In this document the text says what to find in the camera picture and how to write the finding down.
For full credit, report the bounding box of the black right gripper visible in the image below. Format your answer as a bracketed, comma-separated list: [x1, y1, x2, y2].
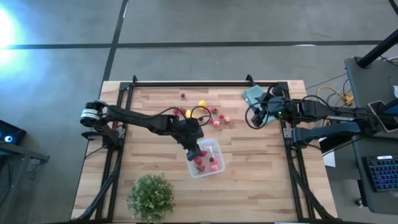
[251, 84, 293, 128]

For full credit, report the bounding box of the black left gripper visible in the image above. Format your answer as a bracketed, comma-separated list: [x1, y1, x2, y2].
[172, 116, 205, 162]

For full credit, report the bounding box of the clear plastic tupperware container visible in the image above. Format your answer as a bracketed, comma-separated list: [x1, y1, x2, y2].
[186, 138, 226, 179]

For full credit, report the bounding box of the teal folded cloth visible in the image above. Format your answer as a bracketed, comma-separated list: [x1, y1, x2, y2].
[243, 85, 277, 125]

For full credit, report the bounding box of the green potted plant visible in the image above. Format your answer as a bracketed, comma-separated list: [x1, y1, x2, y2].
[127, 173, 175, 223]

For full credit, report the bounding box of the white paper sheet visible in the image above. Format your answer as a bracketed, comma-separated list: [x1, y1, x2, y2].
[319, 136, 336, 168]

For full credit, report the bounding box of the black smartphone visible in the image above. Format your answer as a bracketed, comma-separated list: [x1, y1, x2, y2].
[368, 100, 398, 134]

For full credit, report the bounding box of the dark device with blue screen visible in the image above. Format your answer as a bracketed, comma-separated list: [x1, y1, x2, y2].
[381, 98, 398, 116]

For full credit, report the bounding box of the black pole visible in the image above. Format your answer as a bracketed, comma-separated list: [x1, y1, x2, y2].
[357, 29, 398, 68]

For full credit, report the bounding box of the black backlit keyboard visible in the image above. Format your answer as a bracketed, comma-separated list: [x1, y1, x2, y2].
[362, 154, 398, 193]

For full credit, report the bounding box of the dark grey desk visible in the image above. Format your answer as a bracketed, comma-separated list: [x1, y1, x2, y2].
[351, 135, 398, 216]

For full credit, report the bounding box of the grey metal stand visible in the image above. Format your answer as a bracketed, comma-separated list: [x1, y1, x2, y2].
[0, 139, 50, 224]

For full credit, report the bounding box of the black device with blue light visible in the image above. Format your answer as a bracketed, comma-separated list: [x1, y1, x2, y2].
[0, 119, 27, 146]

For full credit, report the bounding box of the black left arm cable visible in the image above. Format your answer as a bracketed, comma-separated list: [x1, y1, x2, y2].
[154, 105, 213, 128]

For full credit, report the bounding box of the yellow cable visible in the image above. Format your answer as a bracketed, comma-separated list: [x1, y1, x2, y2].
[316, 86, 355, 125]

